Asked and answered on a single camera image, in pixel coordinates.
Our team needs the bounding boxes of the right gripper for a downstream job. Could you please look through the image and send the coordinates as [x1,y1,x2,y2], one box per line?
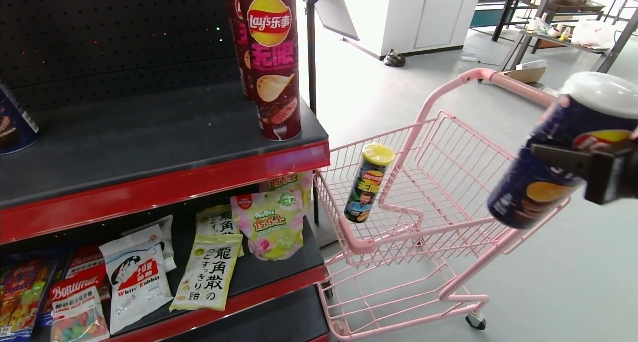
[529,142,638,206]

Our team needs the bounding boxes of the white lid blue chip can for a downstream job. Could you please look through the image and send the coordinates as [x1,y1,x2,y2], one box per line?
[487,71,638,230]

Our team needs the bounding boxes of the pink shopping cart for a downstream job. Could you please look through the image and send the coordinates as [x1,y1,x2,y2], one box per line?
[313,68,572,342]

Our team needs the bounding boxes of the black shop shelf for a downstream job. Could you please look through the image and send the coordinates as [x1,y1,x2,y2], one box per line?
[0,0,332,342]

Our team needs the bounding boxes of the cardboard box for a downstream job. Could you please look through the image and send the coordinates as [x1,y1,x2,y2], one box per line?
[502,59,548,84]

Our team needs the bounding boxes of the white plastic bag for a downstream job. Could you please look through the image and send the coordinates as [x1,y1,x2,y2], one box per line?
[570,19,617,49]

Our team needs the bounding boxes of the yellow lid chip can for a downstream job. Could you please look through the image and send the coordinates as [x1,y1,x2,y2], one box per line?
[343,143,396,224]

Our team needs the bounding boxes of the black shoes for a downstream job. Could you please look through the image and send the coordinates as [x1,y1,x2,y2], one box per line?
[382,49,406,68]

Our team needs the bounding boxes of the white cabinet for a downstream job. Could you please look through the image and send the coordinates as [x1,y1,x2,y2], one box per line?
[343,0,483,59]

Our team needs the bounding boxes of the pink green snack bag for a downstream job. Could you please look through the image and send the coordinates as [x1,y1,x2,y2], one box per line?
[230,189,306,262]
[259,171,314,209]

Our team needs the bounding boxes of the black light stand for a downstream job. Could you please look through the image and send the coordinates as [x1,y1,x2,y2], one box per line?
[301,0,360,225]

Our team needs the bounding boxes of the maroon chip can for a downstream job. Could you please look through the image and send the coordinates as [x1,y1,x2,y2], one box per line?
[223,0,257,102]
[238,0,303,142]

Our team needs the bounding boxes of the yellow white candy bag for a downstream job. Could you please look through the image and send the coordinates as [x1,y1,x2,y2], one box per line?
[195,204,245,258]
[169,233,244,312]

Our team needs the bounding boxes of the red white candy bag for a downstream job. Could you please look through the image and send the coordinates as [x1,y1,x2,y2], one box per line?
[49,274,111,342]
[64,244,111,301]

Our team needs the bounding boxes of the dark blue chip can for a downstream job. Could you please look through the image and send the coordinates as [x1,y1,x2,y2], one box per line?
[0,80,41,155]

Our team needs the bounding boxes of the blue colourful snack bag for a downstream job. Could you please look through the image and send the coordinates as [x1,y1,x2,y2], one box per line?
[0,259,59,342]

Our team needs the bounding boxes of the metal frame table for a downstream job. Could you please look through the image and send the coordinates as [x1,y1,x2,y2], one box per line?
[491,0,638,74]

